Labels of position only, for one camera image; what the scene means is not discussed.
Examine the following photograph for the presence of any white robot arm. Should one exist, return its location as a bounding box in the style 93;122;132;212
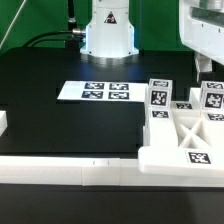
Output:
80;0;224;74

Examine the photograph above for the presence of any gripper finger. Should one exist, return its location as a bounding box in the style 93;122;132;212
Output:
194;52;214;83

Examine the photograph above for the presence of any white tagged cube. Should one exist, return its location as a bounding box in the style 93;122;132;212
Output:
200;81;224;110
147;79;173;108

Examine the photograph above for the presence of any white left block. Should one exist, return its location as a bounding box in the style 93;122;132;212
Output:
0;111;8;137

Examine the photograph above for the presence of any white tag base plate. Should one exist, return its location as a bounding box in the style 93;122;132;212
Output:
58;81;147;102

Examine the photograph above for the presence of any thin grey rod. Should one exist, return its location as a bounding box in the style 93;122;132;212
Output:
0;0;28;51

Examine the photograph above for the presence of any white chair back frame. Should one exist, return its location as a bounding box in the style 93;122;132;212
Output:
138;88;224;179

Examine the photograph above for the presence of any black cable with connector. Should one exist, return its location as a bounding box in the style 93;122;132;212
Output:
22;27;87;48

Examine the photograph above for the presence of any white front rail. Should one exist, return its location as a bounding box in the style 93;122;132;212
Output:
0;156;224;188

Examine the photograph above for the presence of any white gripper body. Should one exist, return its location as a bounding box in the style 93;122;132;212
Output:
179;0;224;65

